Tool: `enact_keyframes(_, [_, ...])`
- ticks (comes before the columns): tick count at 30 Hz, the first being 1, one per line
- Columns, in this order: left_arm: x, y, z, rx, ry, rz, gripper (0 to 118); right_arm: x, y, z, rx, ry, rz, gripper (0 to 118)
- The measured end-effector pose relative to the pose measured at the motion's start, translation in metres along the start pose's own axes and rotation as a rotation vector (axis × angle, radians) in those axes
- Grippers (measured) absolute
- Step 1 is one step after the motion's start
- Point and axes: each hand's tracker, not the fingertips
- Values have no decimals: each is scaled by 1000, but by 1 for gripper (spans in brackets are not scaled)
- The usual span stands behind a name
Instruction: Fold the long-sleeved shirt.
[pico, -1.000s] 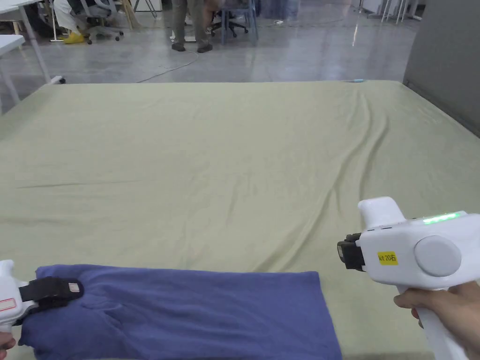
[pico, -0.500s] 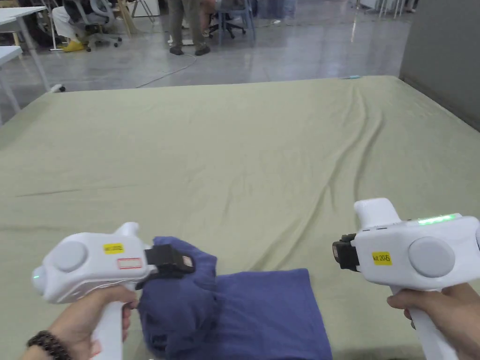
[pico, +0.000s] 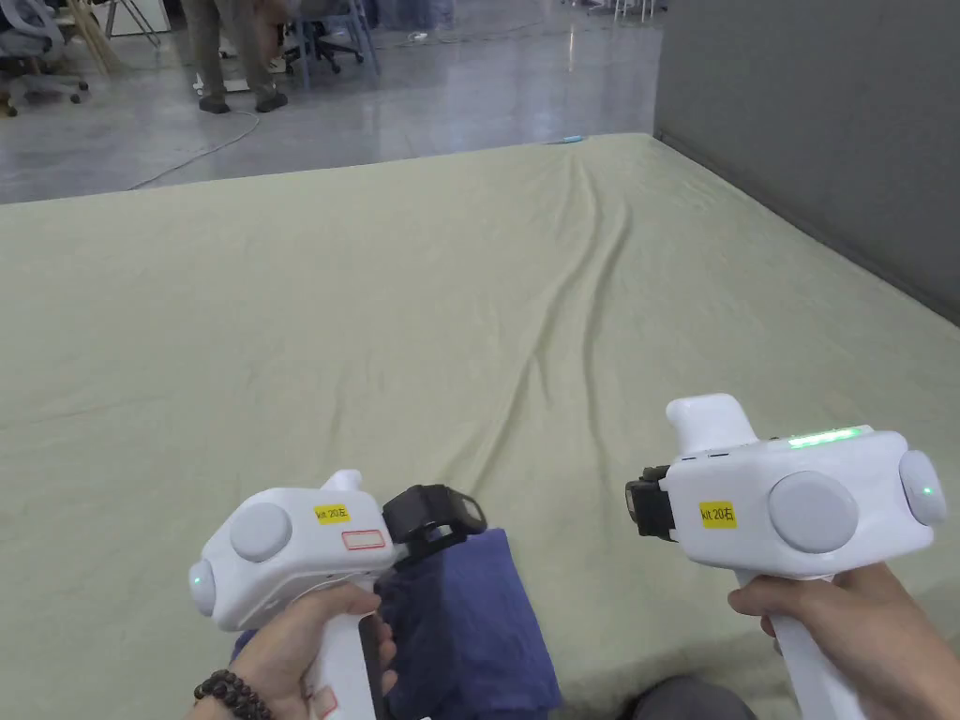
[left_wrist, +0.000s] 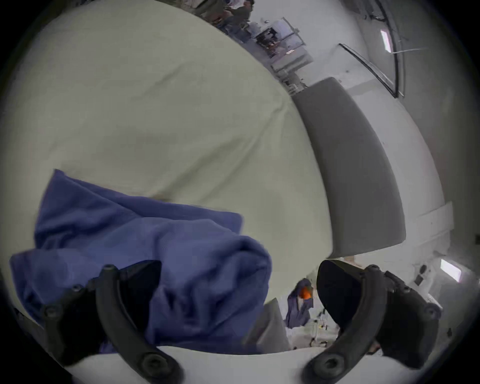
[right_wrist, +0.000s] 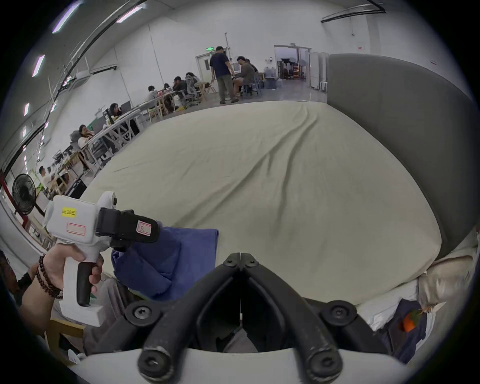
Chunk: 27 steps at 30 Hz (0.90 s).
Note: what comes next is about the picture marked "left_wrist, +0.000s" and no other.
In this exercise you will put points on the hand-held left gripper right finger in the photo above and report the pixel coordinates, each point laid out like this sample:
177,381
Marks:
375,318

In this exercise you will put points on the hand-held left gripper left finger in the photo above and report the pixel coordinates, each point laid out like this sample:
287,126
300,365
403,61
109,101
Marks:
116,318

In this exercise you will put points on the dark blue shirt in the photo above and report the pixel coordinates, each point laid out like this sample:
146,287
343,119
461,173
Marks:
195,262

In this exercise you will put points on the grey padded headboard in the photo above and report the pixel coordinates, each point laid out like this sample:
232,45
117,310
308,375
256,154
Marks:
356,168

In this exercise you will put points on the bed with pale green sheet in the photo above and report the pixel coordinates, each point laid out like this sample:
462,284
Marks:
157,112

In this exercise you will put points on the white shelf with items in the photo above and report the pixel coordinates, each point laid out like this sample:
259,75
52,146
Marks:
279,41

